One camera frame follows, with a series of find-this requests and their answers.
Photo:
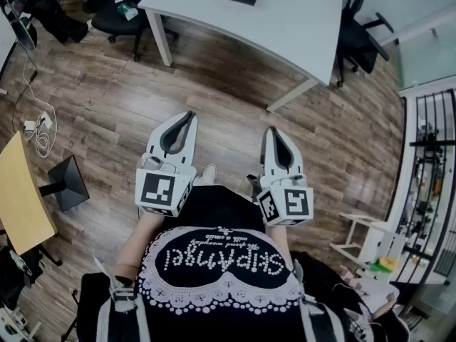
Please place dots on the black table base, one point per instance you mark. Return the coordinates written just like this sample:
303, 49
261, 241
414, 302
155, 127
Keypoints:
69, 184

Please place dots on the green and yellow item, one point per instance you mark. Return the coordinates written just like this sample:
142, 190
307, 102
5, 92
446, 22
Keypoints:
386, 264

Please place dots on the green plastic packet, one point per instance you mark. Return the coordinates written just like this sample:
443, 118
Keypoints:
126, 11

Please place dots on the person's left forearm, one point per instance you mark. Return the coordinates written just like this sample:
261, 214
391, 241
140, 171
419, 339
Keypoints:
137, 241

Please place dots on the person's black printed shirt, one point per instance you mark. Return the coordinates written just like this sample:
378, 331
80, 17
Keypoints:
213, 208

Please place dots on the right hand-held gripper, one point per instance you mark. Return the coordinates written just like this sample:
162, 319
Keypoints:
297, 201

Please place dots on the person's right forearm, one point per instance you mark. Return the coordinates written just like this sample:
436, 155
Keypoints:
281, 241

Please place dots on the black office chair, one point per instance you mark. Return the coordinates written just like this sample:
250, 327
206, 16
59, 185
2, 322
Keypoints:
356, 45
114, 23

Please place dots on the white stool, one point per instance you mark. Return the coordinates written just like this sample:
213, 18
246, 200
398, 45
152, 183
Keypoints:
370, 233

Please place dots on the white table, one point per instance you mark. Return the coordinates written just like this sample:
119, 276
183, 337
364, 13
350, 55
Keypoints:
278, 23

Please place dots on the person's white shoe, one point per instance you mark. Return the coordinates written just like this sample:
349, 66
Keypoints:
208, 175

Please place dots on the round wooden table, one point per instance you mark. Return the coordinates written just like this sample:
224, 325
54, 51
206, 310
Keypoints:
21, 198

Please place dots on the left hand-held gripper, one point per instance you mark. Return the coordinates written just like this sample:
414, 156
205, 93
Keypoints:
156, 191

